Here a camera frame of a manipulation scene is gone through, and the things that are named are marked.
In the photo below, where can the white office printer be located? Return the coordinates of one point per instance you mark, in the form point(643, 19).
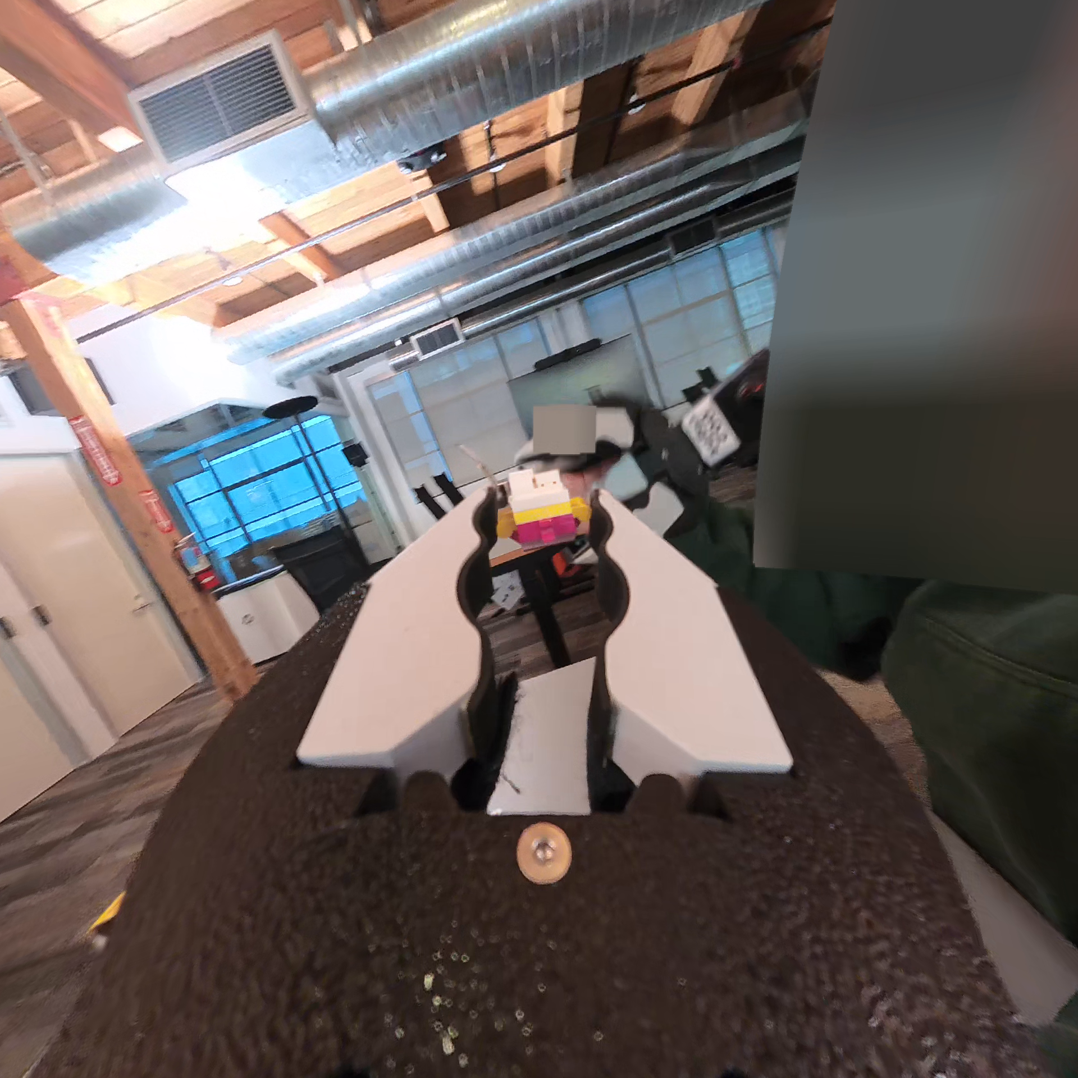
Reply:
point(265, 611)

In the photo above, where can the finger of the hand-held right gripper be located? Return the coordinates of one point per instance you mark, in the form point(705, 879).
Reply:
point(665, 512)
point(627, 480)

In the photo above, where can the large silver air duct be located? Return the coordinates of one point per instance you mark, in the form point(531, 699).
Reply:
point(522, 67)

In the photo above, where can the person's green sweatshirt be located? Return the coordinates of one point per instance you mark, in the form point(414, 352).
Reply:
point(994, 741)

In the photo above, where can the white yellow pink lego figure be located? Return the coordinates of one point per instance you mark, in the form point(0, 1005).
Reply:
point(539, 509)

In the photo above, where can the black floor lamp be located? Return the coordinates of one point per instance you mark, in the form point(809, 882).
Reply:
point(299, 438)

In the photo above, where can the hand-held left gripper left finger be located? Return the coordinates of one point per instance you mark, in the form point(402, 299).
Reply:
point(396, 665)

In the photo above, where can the wooden support post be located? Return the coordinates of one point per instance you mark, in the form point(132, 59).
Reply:
point(126, 505)

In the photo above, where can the white ceiling vent grille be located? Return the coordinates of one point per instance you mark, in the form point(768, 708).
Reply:
point(219, 101)

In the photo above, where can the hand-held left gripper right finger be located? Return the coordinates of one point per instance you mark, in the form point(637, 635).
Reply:
point(690, 665)

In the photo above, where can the wooden desk with black leg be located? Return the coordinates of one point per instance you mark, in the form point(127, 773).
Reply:
point(543, 602)

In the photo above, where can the wall-mounted display screen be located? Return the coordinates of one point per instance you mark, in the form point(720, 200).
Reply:
point(577, 375)

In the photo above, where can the long thin silver air duct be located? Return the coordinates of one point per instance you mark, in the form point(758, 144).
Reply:
point(522, 269)

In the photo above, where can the red fire extinguisher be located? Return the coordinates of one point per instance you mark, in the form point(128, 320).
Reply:
point(199, 568)

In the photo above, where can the beige double door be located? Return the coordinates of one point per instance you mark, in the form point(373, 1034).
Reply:
point(76, 606)

